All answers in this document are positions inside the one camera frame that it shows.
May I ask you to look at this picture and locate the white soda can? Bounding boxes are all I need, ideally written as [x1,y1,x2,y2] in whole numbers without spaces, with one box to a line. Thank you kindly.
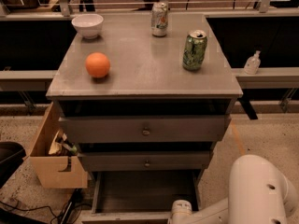
[151,2,168,37]

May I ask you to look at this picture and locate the black floor cables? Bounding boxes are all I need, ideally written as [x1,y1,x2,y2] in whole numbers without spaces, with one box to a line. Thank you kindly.
[0,188,93,224]

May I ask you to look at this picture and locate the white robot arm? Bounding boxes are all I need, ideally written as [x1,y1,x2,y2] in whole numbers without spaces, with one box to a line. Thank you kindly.
[168,155,298,224]

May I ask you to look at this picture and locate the clear sanitizer bottle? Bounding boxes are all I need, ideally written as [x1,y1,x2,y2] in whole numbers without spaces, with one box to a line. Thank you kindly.
[244,50,261,75]

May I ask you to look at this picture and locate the crumpled items in box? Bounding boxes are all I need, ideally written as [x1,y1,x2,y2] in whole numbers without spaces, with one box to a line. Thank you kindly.
[49,129,78,156]

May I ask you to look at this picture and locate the orange ball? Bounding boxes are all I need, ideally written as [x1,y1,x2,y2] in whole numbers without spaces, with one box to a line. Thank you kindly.
[85,52,110,78]

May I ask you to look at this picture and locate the grey drawer cabinet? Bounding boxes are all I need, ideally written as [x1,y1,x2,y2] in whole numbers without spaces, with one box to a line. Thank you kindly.
[46,12,244,224]

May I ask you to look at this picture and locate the black chair edge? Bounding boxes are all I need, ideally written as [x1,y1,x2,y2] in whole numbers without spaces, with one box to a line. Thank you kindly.
[0,142,26,188]

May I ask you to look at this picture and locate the wooden box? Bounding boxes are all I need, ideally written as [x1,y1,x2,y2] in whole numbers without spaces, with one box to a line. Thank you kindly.
[29,104,88,189]

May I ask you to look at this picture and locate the grey drawer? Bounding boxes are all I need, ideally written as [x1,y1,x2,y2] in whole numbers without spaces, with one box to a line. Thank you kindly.
[59,115,231,143]
[78,151,212,172]
[79,170,200,224]

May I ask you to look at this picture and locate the green soda can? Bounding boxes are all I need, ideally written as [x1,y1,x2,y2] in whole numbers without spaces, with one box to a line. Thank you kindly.
[183,30,207,71]

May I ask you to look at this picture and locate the grey bottom drawer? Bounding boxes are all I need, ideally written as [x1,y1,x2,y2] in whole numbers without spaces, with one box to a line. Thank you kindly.
[79,170,200,224]

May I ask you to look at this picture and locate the white ceramic bowl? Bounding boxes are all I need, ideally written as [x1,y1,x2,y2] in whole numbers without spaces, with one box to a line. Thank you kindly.
[71,14,104,39]

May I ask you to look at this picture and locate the grey middle drawer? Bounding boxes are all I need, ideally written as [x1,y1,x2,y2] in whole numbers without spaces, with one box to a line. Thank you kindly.
[78,151,212,172]

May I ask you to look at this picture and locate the grey top drawer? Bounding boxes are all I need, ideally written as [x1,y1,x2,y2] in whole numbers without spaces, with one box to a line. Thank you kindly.
[59,115,231,143]

